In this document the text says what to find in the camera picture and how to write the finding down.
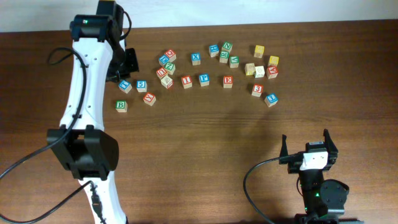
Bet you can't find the green R wooden block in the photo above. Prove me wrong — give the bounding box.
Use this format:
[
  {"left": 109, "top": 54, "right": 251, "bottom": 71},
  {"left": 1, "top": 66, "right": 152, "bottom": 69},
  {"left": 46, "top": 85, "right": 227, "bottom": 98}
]
[{"left": 220, "top": 51, "right": 229, "bottom": 63}]

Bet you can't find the red Y wooden block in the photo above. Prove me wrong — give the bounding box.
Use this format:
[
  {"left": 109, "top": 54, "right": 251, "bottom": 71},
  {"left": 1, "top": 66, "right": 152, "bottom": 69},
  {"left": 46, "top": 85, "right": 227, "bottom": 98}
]
[{"left": 143, "top": 92, "right": 156, "bottom": 106}]

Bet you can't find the red Q wooden block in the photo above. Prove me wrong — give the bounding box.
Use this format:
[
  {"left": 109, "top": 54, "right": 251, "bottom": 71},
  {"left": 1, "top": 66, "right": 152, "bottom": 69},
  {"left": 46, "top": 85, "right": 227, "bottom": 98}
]
[{"left": 164, "top": 49, "right": 177, "bottom": 63}]

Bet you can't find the blue H wooden block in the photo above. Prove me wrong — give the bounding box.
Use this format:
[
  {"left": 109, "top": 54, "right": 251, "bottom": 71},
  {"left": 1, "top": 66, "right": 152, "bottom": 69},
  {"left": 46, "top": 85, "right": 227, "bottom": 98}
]
[{"left": 209, "top": 44, "right": 220, "bottom": 58}]

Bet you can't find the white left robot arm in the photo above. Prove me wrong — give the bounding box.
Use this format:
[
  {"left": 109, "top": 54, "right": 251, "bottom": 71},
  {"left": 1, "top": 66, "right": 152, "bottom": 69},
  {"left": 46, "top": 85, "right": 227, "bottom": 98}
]
[{"left": 47, "top": 1, "right": 139, "bottom": 223}]

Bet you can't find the blue 5 wooden block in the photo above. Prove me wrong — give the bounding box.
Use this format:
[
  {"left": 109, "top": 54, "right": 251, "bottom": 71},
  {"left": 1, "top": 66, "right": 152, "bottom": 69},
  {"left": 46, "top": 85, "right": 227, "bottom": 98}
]
[{"left": 136, "top": 80, "right": 147, "bottom": 93}]

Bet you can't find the green V wooden block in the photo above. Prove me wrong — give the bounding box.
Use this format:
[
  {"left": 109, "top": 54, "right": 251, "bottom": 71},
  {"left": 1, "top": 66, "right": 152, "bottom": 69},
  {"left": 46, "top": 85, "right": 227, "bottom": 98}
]
[{"left": 229, "top": 56, "right": 239, "bottom": 68}]

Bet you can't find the red E wooden block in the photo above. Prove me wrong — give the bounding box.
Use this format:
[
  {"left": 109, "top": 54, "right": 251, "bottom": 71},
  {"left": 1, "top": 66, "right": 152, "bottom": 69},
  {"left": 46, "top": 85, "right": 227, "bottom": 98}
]
[{"left": 223, "top": 76, "right": 233, "bottom": 88}]

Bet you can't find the green Z wooden block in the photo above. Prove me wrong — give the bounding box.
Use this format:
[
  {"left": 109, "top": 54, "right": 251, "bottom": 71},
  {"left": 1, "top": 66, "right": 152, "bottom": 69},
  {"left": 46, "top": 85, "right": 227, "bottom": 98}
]
[{"left": 164, "top": 62, "right": 176, "bottom": 75}]

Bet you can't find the red I wooden block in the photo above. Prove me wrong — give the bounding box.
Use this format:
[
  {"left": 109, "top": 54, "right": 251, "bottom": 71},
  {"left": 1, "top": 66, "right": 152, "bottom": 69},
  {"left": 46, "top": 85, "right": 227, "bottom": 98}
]
[{"left": 182, "top": 75, "right": 193, "bottom": 89}]

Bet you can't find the red 3 wooden block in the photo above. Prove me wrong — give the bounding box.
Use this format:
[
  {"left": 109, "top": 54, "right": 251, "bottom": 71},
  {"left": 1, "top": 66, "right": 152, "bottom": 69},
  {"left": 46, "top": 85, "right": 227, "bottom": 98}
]
[{"left": 251, "top": 84, "right": 264, "bottom": 97}]

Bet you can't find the yellow sided wooden block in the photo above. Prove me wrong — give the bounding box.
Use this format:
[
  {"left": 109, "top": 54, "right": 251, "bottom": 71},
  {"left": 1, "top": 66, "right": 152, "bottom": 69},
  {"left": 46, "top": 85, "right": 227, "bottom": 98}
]
[{"left": 244, "top": 63, "right": 256, "bottom": 76}]

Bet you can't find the plain diamond wooden block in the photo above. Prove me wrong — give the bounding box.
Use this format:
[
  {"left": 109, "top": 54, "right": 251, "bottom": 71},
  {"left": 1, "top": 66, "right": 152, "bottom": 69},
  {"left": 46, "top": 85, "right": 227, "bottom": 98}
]
[{"left": 161, "top": 75, "right": 174, "bottom": 89}]

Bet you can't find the blue P wooden block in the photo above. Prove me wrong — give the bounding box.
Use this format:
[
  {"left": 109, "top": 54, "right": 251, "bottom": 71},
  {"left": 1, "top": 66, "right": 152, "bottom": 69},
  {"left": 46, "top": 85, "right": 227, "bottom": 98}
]
[{"left": 199, "top": 73, "right": 210, "bottom": 86}]

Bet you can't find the green B wooden block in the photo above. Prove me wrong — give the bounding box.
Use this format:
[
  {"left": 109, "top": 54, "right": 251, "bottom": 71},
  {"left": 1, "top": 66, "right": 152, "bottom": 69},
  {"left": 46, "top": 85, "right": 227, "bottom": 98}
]
[{"left": 116, "top": 100, "right": 128, "bottom": 113}]

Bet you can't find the yellow top block far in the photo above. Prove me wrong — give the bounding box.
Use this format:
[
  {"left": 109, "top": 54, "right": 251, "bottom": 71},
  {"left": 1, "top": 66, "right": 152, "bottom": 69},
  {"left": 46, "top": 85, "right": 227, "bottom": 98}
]
[{"left": 254, "top": 45, "right": 265, "bottom": 58}]

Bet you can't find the blue D wooden block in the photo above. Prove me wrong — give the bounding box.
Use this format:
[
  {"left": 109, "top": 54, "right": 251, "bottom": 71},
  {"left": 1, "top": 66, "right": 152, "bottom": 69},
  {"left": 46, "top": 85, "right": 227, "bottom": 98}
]
[{"left": 159, "top": 54, "right": 169, "bottom": 67}]

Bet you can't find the yellow top block right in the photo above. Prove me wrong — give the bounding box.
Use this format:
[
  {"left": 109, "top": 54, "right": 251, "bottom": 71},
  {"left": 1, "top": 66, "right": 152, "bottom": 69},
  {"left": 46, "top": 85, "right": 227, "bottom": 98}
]
[{"left": 268, "top": 55, "right": 279, "bottom": 67}]

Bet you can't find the red A wooden block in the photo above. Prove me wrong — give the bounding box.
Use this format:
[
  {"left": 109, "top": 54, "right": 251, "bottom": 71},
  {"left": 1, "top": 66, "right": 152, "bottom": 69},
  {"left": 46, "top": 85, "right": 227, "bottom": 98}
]
[{"left": 266, "top": 66, "right": 279, "bottom": 79}]

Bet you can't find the green N wooden block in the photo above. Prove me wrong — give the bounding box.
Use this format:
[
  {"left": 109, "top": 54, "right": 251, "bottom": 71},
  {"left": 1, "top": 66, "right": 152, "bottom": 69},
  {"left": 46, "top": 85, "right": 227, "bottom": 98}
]
[{"left": 221, "top": 42, "right": 233, "bottom": 53}]

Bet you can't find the blue T wooden block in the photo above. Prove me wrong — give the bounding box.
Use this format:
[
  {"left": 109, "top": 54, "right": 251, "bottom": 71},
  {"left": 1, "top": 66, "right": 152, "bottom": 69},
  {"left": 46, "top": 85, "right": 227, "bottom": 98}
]
[{"left": 118, "top": 80, "right": 132, "bottom": 93}]

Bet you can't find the blue X wooden block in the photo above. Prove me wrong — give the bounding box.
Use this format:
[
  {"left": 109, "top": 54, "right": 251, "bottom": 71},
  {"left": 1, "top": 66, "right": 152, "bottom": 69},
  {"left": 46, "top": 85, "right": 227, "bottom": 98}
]
[{"left": 191, "top": 52, "right": 201, "bottom": 65}]

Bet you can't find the red U wooden block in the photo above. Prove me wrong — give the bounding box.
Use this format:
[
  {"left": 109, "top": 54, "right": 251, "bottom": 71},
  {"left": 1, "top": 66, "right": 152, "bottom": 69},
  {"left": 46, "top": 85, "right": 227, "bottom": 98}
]
[{"left": 156, "top": 67, "right": 168, "bottom": 80}]

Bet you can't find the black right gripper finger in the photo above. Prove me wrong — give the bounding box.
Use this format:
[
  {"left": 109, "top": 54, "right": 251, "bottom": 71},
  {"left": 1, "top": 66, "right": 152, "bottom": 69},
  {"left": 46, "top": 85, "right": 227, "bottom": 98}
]
[
  {"left": 323, "top": 129, "right": 338, "bottom": 153},
  {"left": 279, "top": 134, "right": 289, "bottom": 159}
]

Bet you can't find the blue L wooden block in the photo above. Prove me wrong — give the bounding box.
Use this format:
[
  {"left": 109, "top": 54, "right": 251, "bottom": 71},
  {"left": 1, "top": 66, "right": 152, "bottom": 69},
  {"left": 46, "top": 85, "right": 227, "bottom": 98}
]
[{"left": 264, "top": 93, "right": 279, "bottom": 107}]

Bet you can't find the plain O wooden block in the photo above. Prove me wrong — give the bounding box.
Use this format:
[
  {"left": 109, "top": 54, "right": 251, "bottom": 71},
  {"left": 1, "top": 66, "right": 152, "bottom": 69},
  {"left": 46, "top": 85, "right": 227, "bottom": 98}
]
[{"left": 254, "top": 65, "right": 266, "bottom": 78}]

